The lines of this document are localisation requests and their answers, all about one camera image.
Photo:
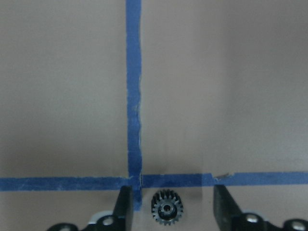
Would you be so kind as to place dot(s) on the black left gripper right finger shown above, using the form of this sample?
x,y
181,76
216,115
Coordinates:
x,y
229,217

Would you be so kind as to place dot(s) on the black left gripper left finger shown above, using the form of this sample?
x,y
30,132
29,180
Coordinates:
x,y
121,217

